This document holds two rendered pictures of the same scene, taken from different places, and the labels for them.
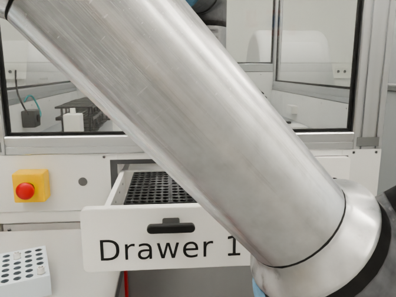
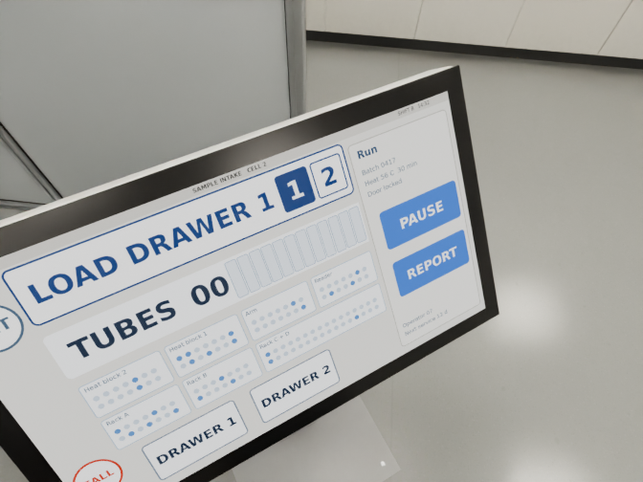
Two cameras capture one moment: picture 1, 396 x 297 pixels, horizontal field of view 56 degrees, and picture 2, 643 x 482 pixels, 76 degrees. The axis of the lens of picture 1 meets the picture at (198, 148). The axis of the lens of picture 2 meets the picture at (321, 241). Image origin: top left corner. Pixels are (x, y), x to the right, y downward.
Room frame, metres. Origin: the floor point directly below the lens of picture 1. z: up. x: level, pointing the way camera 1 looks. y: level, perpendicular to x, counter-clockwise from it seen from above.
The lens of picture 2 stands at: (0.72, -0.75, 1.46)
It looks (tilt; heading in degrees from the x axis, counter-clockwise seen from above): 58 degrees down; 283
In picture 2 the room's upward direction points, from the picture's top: 2 degrees clockwise
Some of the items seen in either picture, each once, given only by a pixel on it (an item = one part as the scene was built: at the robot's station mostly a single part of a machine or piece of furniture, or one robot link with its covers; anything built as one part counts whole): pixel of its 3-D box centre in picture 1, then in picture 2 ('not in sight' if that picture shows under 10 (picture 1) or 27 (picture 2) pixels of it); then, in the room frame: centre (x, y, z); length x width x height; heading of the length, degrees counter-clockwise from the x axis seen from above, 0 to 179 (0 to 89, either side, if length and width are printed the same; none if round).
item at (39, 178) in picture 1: (31, 185); not in sight; (0.85, 0.40, 0.88); 0.07 x 0.05 x 0.07; 95
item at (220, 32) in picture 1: (205, 41); not in sight; (0.68, -0.01, 1.20); 0.08 x 0.08 x 0.05
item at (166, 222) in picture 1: (171, 224); not in sight; (0.55, 0.04, 0.91); 0.07 x 0.04 x 0.01; 95
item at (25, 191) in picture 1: (26, 190); not in sight; (0.82, 0.40, 0.88); 0.04 x 0.03 x 0.04; 95
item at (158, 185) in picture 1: (170, 198); not in sight; (0.78, 0.06, 0.87); 0.22 x 0.18 x 0.06; 5
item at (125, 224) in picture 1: (171, 236); not in sight; (0.58, 0.04, 0.87); 0.29 x 0.02 x 0.11; 95
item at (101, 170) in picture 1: (180, 143); not in sight; (1.38, 0.07, 0.87); 1.02 x 0.95 x 0.14; 95
